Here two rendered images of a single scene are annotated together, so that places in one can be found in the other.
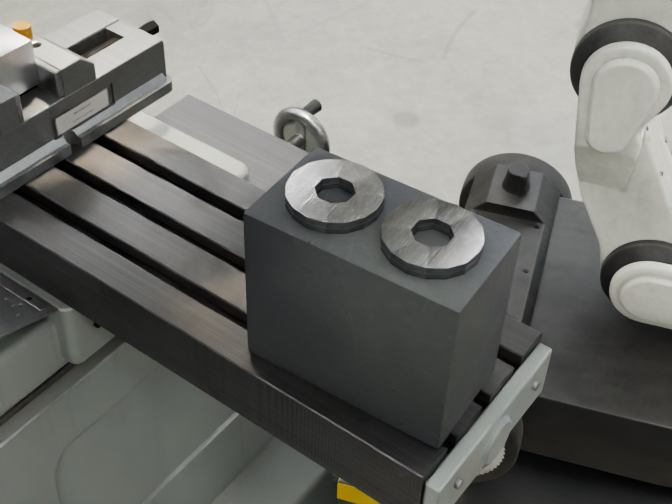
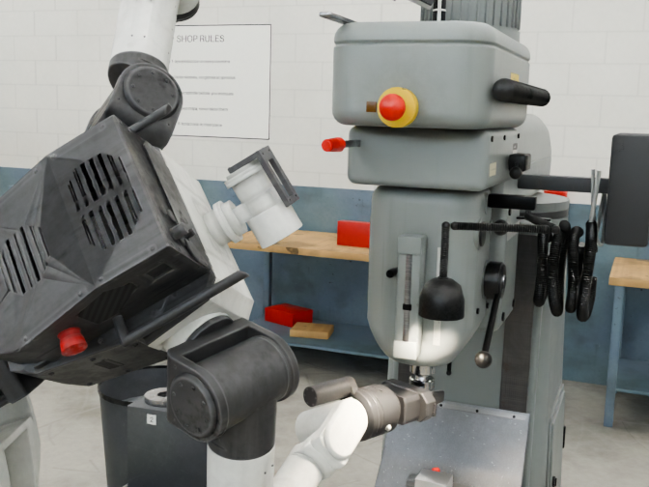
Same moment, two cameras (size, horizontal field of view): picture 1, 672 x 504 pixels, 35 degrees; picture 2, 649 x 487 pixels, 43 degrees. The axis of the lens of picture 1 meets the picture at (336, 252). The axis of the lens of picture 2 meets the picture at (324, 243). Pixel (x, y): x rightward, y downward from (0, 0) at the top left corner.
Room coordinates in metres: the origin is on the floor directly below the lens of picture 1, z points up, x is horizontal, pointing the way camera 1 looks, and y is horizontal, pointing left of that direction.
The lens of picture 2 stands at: (2.43, -0.15, 1.75)
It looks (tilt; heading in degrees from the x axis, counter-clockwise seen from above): 9 degrees down; 167
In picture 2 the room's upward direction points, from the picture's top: 2 degrees clockwise
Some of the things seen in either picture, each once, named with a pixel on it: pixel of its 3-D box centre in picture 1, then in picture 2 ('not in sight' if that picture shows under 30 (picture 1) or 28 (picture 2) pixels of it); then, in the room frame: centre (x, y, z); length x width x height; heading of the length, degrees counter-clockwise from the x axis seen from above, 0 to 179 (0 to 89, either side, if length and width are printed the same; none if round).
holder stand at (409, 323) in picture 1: (376, 290); (185, 442); (0.71, -0.04, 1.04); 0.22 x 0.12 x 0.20; 59
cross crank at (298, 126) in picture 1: (288, 148); not in sight; (1.44, 0.09, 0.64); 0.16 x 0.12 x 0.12; 145
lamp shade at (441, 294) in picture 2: not in sight; (441, 296); (1.22, 0.33, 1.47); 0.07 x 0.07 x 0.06
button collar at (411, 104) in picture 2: not in sight; (397, 107); (1.22, 0.24, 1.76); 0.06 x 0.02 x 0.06; 55
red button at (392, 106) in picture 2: not in sight; (393, 107); (1.24, 0.23, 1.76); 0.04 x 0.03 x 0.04; 55
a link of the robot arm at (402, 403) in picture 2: not in sight; (387, 407); (1.08, 0.29, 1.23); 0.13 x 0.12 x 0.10; 31
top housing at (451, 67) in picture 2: not in sight; (438, 80); (1.02, 0.38, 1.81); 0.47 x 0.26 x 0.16; 145
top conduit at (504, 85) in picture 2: not in sight; (522, 94); (1.09, 0.51, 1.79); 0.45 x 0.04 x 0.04; 145
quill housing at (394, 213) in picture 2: not in sight; (428, 271); (1.03, 0.38, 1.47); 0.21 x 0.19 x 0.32; 55
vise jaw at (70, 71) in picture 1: (41, 57); not in sight; (1.10, 0.37, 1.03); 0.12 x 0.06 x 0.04; 54
